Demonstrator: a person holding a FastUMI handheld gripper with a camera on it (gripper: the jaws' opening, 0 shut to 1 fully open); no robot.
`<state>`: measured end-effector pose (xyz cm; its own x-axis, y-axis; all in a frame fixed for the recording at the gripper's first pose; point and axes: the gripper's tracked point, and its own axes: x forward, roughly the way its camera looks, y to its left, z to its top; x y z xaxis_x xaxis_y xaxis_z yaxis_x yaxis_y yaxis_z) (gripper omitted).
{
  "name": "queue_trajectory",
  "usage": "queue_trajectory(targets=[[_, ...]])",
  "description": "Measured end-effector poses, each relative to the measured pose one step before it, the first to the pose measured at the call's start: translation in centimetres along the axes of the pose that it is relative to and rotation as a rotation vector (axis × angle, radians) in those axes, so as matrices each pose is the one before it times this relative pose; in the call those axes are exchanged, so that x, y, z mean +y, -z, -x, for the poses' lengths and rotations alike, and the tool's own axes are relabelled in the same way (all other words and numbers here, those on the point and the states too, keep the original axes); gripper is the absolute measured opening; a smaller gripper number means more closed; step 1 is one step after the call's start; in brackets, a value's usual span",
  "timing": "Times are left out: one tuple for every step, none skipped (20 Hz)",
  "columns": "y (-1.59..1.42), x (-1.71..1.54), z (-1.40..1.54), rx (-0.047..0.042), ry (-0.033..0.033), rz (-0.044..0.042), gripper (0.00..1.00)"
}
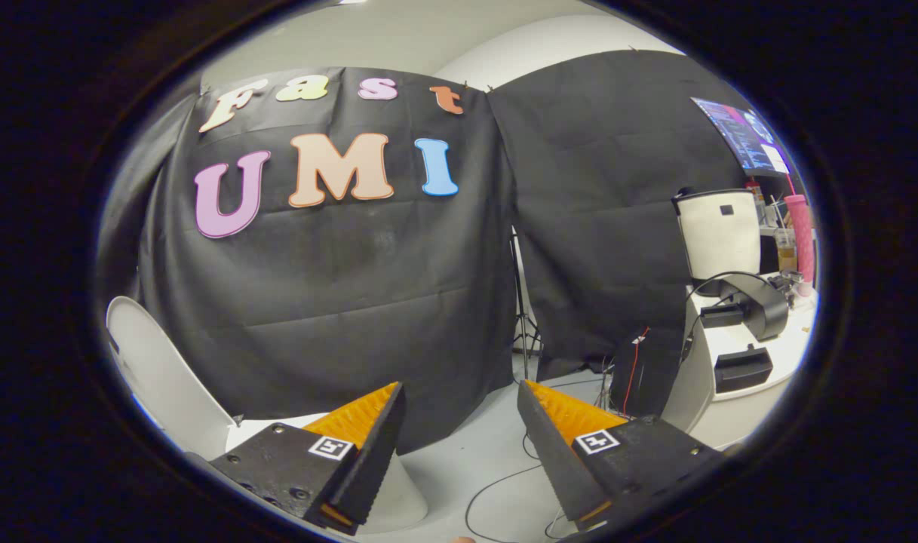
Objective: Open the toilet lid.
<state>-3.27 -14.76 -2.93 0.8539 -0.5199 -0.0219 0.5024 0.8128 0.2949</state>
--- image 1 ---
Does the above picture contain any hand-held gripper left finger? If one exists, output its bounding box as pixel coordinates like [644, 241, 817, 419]
[208, 381, 407, 536]

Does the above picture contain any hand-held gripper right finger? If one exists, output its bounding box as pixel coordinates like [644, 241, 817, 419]
[516, 379, 725, 538]

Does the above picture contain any white toilet lid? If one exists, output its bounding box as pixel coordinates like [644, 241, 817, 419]
[105, 295, 238, 462]

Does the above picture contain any white toilet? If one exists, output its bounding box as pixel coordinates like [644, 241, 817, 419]
[223, 411, 430, 537]

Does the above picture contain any black tripod stand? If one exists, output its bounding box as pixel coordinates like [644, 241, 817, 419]
[507, 226, 544, 380]

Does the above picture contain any black backdrop cloth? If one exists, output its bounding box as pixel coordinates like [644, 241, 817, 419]
[97, 49, 754, 455]

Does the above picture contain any black box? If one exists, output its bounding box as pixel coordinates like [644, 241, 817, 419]
[713, 344, 775, 394]

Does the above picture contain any white round table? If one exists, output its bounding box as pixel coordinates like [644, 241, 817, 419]
[661, 283, 819, 451]

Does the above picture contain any curved black device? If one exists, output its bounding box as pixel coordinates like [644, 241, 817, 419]
[700, 272, 791, 342]

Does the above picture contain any white bag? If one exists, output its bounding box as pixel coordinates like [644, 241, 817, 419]
[671, 188, 763, 283]

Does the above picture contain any clear plastic drink cup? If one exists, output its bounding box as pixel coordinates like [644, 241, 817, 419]
[773, 226, 799, 274]

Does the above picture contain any pink bottle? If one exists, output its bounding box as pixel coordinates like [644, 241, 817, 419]
[781, 175, 816, 285]

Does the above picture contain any computer monitor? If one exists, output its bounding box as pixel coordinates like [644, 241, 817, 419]
[690, 96, 793, 177]

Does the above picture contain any black floor cable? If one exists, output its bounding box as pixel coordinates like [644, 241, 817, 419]
[464, 430, 574, 542]

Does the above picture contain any tangle of floor cables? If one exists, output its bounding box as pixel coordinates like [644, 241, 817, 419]
[591, 354, 622, 412]

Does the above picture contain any dark box with red wire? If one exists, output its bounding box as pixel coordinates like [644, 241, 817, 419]
[608, 326, 695, 420]

